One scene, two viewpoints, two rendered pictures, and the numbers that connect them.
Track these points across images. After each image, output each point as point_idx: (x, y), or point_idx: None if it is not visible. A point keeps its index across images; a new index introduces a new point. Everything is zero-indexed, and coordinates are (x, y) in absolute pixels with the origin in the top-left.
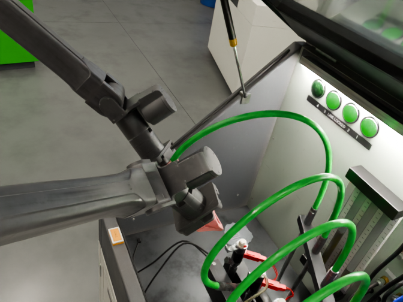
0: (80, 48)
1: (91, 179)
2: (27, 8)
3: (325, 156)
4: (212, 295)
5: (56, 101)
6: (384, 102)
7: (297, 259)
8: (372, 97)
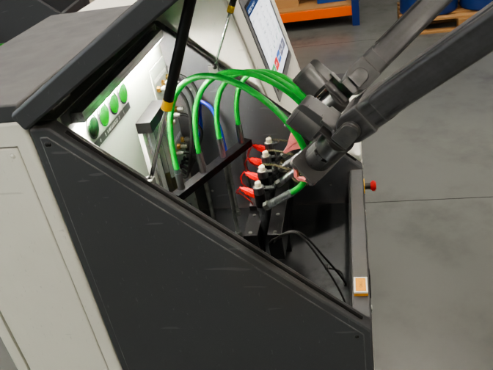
0: None
1: (400, 17)
2: (443, 40)
3: (173, 111)
4: (286, 238)
5: None
6: (114, 64)
7: None
8: (110, 71)
